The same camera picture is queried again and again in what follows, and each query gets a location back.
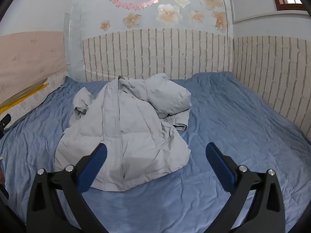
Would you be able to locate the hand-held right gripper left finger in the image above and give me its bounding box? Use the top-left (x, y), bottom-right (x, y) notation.
top-left (25, 143), bottom-right (114, 233)

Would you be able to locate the black device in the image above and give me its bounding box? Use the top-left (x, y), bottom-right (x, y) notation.
top-left (0, 114), bottom-right (12, 137)

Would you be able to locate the floral mattress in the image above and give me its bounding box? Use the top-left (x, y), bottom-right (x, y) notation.
top-left (0, 74), bottom-right (68, 127)

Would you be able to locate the group of flower wall stickers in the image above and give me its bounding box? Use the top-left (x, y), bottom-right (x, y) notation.
top-left (100, 0), bottom-right (231, 33)

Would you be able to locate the blue blanket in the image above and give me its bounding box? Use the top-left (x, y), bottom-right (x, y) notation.
top-left (0, 71), bottom-right (311, 233)

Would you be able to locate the clear plastic sheet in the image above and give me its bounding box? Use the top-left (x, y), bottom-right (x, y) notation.
top-left (63, 12), bottom-right (85, 80)

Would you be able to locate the yellow strip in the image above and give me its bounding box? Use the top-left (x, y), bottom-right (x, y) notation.
top-left (0, 83), bottom-right (50, 114)

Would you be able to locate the white puffer jacket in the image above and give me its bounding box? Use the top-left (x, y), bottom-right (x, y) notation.
top-left (55, 72), bottom-right (192, 192)

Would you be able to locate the pink padded headboard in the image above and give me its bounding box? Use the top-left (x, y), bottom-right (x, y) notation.
top-left (0, 31), bottom-right (68, 105)

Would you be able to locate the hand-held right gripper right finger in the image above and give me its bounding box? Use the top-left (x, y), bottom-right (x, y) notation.
top-left (205, 142), bottom-right (286, 233)

